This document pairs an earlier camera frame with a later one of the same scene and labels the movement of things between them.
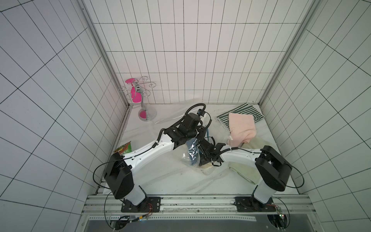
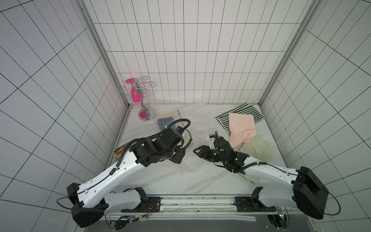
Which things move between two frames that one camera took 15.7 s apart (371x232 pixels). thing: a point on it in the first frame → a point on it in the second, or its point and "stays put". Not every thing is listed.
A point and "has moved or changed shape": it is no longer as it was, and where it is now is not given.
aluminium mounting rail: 198,205 stays put
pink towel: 242,129 stays put
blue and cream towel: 194,154 → 165,118
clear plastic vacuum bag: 191,156 has moved or changed shape
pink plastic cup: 136,97 stays put
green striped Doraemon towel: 246,108 stays put
